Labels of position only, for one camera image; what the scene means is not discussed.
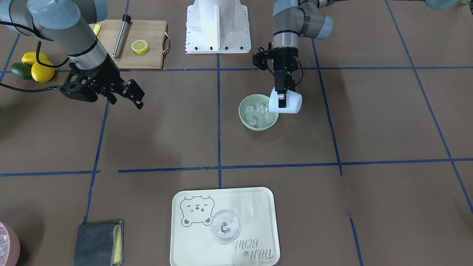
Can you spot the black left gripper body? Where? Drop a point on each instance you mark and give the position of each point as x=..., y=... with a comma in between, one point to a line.
x=285, y=59

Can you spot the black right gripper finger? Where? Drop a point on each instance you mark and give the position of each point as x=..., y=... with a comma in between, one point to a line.
x=133, y=92
x=111, y=98

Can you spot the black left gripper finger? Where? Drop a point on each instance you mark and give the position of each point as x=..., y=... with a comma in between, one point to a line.
x=282, y=102

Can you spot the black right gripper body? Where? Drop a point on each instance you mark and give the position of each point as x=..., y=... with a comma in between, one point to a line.
x=106, y=75

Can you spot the light blue plastic cup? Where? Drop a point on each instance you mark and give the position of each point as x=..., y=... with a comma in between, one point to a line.
x=291, y=104

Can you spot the green bowl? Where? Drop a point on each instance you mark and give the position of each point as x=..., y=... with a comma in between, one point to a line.
x=254, y=100

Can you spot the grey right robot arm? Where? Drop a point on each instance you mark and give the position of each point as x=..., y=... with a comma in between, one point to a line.
x=66, y=22

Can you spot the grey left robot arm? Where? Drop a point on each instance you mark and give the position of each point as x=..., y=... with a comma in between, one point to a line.
x=292, y=20

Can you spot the ice cubes in green bowl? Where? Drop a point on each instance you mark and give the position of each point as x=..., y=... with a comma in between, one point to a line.
x=257, y=115

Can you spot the pink bowl with ice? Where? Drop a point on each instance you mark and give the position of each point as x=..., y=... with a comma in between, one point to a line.
x=9, y=246

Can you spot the lemon half slice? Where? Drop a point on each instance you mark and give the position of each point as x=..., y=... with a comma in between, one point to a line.
x=140, y=47

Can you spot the yellow lemon upper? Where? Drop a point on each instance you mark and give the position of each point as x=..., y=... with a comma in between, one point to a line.
x=40, y=73

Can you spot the yellow plastic knife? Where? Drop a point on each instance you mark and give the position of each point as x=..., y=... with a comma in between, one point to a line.
x=96, y=29

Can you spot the wooden cutting board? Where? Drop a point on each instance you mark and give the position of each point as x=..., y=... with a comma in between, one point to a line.
x=151, y=31

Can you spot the green lime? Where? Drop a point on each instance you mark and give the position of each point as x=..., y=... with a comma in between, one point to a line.
x=21, y=70

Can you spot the clear wine glass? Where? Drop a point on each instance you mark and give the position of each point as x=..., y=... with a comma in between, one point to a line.
x=225, y=226

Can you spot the grey folded cloth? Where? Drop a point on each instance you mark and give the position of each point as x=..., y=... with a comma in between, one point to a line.
x=99, y=244

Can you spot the cream bear tray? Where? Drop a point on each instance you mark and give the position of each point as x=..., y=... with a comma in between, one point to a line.
x=192, y=242

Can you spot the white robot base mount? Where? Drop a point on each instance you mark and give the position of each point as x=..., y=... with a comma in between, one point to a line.
x=217, y=27

